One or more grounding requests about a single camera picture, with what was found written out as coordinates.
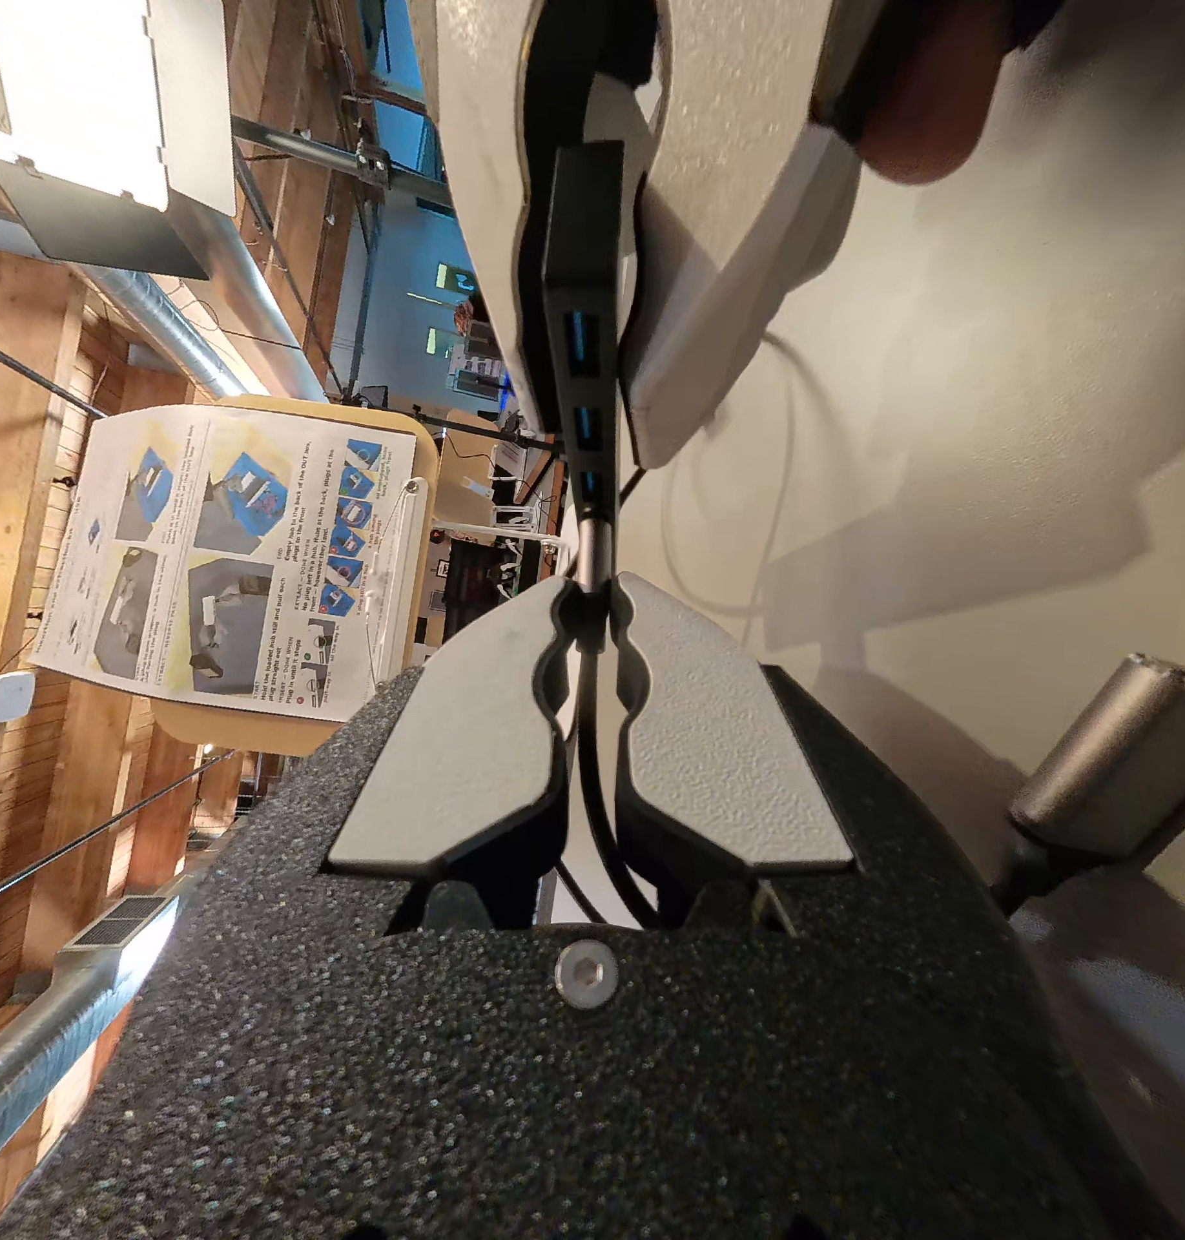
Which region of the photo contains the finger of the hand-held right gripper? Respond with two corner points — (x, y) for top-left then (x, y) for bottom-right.
(626, 0), (863, 474)
(435, 0), (566, 449)

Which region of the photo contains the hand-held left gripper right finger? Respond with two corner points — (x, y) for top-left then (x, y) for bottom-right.
(613, 572), (857, 888)

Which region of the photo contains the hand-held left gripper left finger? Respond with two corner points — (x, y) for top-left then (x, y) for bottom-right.
(327, 581), (569, 922)

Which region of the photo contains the slim black USB hub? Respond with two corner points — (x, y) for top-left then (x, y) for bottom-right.
(539, 140), (627, 533)

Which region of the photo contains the black braided cable grey plug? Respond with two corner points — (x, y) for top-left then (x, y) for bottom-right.
(554, 513), (1185, 931)

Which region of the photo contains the person's right hand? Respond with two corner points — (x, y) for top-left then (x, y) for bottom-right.
(858, 39), (1002, 188)

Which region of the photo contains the clear acrylic clip bar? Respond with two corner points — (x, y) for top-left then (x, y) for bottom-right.
(364, 477), (429, 694)

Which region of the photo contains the instruction sheet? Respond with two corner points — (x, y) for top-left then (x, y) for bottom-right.
(29, 406), (420, 727)

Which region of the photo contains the LED light panel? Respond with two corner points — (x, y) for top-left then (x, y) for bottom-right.
(0, 0), (240, 283)

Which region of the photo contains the silver ventilation duct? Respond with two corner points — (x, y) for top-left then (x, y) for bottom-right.
(69, 208), (327, 403)
(0, 896), (181, 1155)

